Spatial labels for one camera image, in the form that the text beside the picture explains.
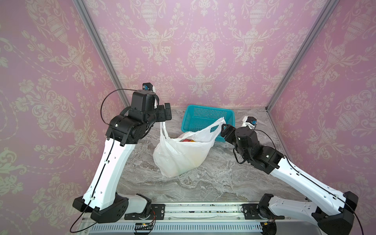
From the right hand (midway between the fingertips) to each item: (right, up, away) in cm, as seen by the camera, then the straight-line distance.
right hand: (227, 128), depth 71 cm
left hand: (-31, +9, -7) cm, 33 cm away
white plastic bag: (-26, -15, +3) cm, 30 cm away
